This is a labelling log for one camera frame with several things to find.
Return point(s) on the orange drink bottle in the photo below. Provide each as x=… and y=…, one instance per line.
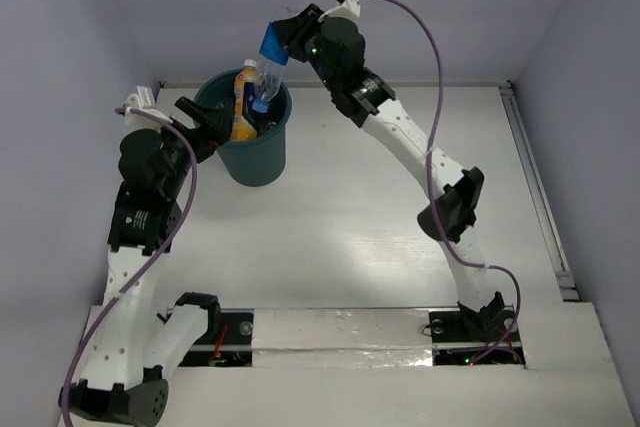
x=244, y=89

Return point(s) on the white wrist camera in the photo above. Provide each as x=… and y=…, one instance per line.
x=139, y=110
x=345, y=9

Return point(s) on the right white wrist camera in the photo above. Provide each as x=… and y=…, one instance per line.
x=345, y=9

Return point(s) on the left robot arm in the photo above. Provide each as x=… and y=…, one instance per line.
x=121, y=369

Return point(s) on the blue label water bottle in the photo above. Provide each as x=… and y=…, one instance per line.
x=271, y=63

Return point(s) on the dark green plastic bin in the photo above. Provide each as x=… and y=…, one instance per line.
x=259, y=161

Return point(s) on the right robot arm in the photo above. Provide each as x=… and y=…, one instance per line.
x=331, y=42

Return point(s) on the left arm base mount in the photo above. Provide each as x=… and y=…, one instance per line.
x=230, y=346

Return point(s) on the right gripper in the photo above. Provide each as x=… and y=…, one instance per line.
x=292, y=30

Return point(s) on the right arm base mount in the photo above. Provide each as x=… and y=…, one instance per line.
x=454, y=344

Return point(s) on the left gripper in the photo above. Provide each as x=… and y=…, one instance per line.
x=201, y=132

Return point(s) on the aluminium rail right edge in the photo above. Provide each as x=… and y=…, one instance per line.
x=550, y=234

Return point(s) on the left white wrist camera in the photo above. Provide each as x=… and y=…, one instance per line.
x=139, y=110

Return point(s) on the silver tape strip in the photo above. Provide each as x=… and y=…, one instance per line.
x=341, y=338

